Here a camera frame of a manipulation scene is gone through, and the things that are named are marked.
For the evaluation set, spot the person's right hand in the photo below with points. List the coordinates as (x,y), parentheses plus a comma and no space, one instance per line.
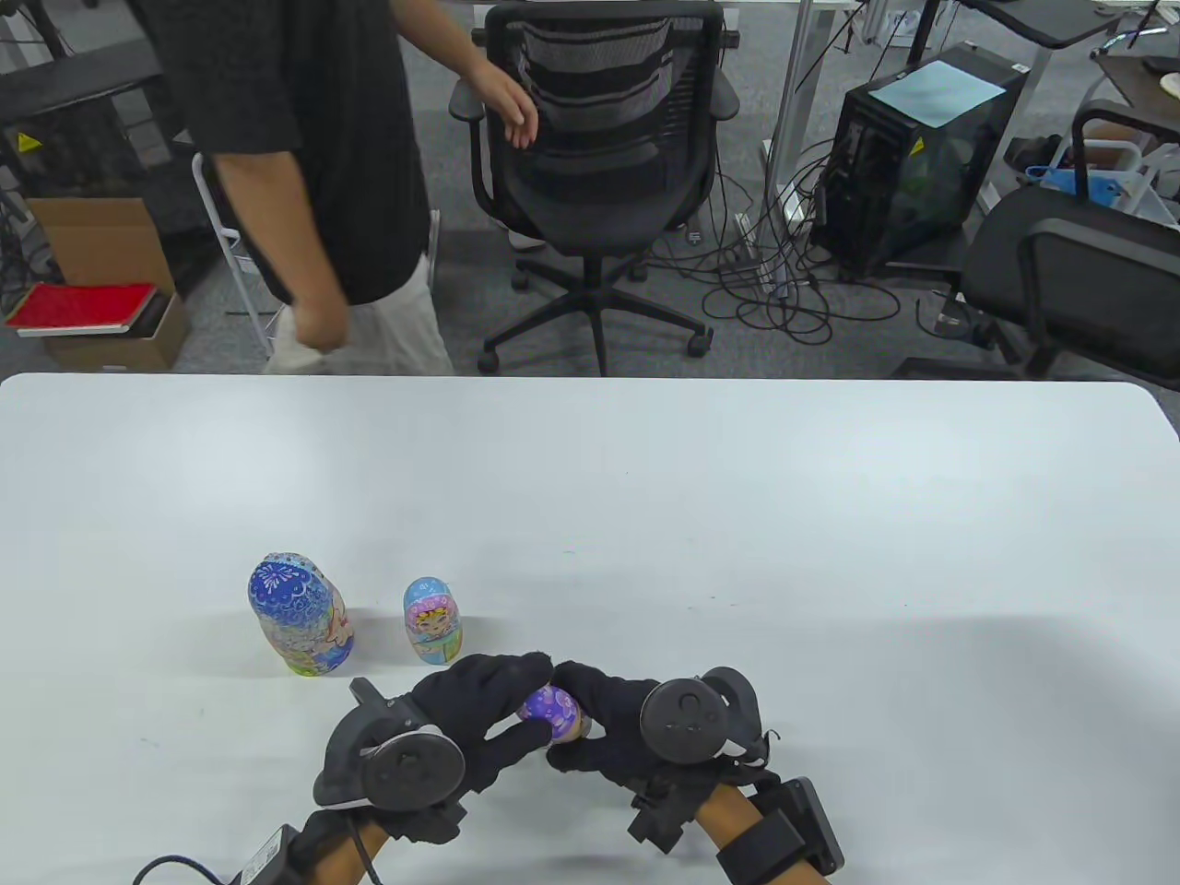
(613,728)

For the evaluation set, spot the person's left hand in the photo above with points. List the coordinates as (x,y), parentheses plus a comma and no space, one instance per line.
(479,691)

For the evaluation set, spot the medium Russian doll base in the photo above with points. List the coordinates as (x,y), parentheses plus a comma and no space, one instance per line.
(433,648)

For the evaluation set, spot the purple Russian doll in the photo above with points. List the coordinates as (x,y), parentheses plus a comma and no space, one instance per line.
(544,708)

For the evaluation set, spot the medium pink Russian doll head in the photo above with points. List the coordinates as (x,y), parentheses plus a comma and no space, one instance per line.
(426,599)

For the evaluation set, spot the large floral Russian doll base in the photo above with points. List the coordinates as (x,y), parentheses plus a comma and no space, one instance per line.
(318,645)

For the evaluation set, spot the large blue Russian doll head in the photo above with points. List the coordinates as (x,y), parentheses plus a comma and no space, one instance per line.
(286,590)

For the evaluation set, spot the person's left forearm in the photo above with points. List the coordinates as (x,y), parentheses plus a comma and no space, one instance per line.
(346,853)

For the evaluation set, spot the person's right forearm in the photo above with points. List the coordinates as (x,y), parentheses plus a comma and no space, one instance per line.
(728,816)

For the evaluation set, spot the black round tracking controller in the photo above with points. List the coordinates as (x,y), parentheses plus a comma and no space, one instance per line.
(682,719)
(410,770)

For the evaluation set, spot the white metal cart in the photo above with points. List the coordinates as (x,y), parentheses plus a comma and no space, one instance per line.
(243,286)

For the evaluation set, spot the black book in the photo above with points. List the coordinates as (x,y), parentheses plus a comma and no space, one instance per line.
(152,312)

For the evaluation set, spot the black mesh office chair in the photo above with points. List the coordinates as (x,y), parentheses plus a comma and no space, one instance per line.
(599,203)

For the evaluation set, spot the white power strip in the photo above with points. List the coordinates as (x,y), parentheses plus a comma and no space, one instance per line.
(749,230)

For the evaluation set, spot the red notebook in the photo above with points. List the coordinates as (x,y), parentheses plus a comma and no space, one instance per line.
(78,306)

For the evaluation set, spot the cardboard box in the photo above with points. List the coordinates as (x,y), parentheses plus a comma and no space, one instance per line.
(101,240)

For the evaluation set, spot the black computer tower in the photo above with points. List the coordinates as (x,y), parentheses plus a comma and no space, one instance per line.
(885,184)

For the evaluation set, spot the grey desk leg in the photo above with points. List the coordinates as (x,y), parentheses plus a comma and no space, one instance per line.
(793,92)

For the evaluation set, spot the black padded office chair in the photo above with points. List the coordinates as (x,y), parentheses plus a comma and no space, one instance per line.
(1088,267)

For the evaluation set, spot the black cabinet with yellow sticker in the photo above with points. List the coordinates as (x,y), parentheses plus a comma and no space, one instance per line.
(83,120)

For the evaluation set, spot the teal paper sheet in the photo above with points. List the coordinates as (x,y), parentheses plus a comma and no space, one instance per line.
(936,92)

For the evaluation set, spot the blue bag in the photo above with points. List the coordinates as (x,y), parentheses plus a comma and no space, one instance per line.
(1102,189)

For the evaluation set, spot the dark side table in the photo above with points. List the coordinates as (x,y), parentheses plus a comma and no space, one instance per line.
(1134,78)

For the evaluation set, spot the black desk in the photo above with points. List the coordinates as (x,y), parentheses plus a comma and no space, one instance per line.
(1060,23)

